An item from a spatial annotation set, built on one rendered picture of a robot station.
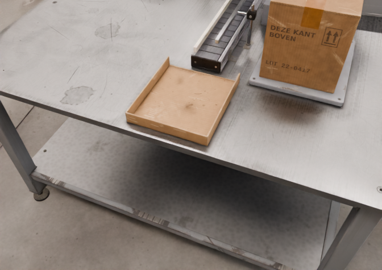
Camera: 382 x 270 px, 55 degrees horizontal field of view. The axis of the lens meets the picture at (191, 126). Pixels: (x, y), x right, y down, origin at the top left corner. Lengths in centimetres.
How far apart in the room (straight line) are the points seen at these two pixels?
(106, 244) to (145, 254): 20
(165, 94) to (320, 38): 50
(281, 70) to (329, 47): 17
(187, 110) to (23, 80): 58
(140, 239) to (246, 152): 94
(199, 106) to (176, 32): 43
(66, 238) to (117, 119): 91
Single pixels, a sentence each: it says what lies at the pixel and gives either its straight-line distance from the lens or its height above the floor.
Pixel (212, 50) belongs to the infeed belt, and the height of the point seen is 88.
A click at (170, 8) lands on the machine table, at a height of 83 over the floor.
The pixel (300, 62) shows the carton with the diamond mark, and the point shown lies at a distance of 118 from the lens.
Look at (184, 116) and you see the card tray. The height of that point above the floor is 83.
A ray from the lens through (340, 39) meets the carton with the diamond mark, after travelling 113.
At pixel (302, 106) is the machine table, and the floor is 83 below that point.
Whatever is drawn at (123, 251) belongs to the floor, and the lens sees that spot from 182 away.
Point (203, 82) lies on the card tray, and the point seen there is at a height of 83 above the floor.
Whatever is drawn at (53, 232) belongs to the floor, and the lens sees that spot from 196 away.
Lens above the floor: 163
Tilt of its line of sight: 47 degrees down
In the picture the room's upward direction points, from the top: 1 degrees counter-clockwise
